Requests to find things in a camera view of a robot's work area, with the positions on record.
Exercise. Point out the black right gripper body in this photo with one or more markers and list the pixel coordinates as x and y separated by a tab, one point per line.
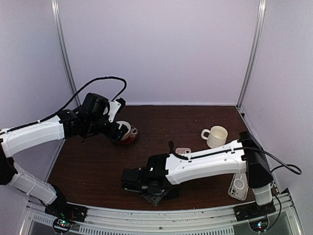
144	191

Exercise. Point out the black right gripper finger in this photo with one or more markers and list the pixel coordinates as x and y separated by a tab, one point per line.
152	198
174	192

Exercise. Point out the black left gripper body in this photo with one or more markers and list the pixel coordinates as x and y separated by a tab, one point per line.
95	126

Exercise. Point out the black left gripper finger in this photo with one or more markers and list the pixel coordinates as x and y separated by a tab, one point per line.
122	129
117	136

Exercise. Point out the pink phone case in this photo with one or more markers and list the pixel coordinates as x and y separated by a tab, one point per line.
182	151

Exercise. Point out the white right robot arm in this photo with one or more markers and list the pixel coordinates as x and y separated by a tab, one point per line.
244	155

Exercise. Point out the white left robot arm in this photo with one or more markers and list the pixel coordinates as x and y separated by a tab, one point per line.
64	125

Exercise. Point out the clear phone case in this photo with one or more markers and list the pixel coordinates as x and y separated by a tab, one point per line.
239	187

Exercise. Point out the white ceramic bowl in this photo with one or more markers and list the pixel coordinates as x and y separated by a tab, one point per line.
127	134

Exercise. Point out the cream ceramic mug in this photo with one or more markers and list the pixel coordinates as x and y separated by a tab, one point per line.
215	137

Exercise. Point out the right circuit board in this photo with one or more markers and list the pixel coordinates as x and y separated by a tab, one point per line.
259	225

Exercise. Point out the circuit board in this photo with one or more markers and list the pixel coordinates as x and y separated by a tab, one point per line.
61	226
259	225

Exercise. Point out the left circuit board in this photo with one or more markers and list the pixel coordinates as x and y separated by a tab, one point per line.
61	226

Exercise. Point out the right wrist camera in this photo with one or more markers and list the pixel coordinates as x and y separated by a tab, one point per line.
131	179

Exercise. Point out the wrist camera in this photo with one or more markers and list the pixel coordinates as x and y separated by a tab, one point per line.
131	179
114	108

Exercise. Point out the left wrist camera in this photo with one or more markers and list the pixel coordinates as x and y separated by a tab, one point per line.
114	108

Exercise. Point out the aluminium front rail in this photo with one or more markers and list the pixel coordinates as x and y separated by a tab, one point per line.
213	221

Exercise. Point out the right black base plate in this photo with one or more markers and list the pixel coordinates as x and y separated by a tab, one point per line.
253	210

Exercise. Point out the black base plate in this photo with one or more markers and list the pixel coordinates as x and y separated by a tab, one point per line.
72	213
253	210

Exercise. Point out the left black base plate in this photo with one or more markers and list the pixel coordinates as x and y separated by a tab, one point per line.
72	213

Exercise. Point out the left aluminium frame post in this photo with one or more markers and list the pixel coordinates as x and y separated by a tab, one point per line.
58	23

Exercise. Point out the aluminium frame post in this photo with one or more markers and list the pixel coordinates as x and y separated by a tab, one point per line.
58	23
260	19

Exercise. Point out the right aluminium frame post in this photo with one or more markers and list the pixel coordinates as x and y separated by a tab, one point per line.
260	19

